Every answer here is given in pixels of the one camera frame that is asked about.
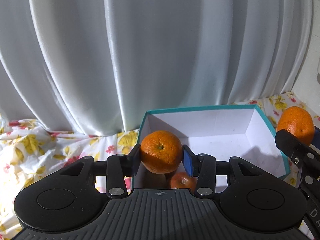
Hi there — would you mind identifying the floral bed sheet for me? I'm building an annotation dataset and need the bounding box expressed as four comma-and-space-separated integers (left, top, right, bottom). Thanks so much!
0, 91, 320, 240

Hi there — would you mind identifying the white curtain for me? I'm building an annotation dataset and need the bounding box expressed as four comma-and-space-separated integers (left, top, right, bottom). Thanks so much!
1, 0, 312, 135

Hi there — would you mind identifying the teal cardboard box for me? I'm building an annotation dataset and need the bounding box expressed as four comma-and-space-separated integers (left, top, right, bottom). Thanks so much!
138, 105, 290, 179

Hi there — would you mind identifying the large orange mandarin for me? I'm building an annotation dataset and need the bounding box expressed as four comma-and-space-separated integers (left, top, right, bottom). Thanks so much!
140, 130, 183, 174

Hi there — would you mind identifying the small orange in box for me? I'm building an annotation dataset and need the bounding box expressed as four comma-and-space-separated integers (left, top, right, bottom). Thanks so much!
169, 172, 197, 193

